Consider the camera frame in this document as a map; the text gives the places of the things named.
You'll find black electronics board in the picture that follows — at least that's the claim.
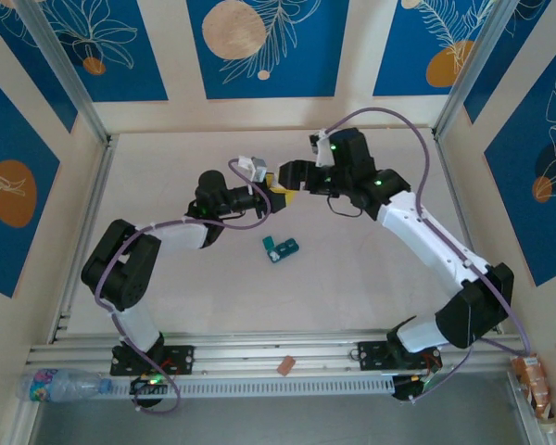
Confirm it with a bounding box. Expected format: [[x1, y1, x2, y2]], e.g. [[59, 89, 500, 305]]
[[129, 375, 168, 409], [391, 374, 430, 403]]

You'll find teal pill organizer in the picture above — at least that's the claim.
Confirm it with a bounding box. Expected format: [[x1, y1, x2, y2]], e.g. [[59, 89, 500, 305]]
[[260, 235, 301, 267]]

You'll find orange snack packet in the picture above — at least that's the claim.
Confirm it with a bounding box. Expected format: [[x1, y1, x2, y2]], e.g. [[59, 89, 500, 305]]
[[511, 352, 555, 421]]

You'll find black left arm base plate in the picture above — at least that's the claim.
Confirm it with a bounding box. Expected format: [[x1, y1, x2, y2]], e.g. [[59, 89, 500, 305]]
[[109, 345, 196, 376]]

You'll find aluminium floor rail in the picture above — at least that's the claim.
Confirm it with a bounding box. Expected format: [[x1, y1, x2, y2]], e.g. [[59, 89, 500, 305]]
[[506, 370, 556, 445], [6, 400, 43, 445]]

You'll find aluminium frame post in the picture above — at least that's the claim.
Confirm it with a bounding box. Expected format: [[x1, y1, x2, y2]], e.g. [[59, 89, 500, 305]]
[[13, 0, 112, 146], [433, 0, 537, 140]]

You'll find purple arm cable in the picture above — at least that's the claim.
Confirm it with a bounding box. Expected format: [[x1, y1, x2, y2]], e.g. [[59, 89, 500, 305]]
[[322, 107, 534, 404], [95, 158, 272, 414]]

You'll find yellow pill container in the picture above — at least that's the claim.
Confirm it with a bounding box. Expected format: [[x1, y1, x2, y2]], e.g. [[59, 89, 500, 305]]
[[263, 172, 303, 210]]

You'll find black left electronics board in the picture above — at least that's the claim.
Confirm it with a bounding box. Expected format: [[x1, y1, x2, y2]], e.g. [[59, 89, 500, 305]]
[[129, 375, 168, 409]]

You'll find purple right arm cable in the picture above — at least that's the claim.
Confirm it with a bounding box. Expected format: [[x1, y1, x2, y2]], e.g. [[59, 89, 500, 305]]
[[322, 107, 534, 404]]

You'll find clear plastic water bottle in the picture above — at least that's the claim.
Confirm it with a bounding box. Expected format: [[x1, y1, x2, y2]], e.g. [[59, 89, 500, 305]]
[[19, 368, 112, 403]]

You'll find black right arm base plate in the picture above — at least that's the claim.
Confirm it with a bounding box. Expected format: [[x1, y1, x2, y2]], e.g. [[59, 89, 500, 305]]
[[357, 340, 441, 372]]

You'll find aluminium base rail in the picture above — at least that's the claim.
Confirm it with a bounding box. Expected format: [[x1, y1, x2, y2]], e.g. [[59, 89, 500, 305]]
[[27, 327, 524, 375]]

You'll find aluminium side rail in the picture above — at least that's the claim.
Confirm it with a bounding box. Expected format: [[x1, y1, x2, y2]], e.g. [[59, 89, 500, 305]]
[[50, 133, 120, 344], [433, 132, 505, 335]]

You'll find black right electronics board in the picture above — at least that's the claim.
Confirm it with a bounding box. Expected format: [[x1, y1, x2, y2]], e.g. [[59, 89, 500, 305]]
[[391, 374, 430, 403]]

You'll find grey slotted cable duct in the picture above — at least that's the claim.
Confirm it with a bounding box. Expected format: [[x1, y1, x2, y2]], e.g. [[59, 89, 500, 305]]
[[107, 375, 396, 401]]

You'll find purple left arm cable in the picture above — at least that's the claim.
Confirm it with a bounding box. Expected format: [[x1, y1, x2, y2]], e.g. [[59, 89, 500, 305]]
[[95, 158, 272, 414]]

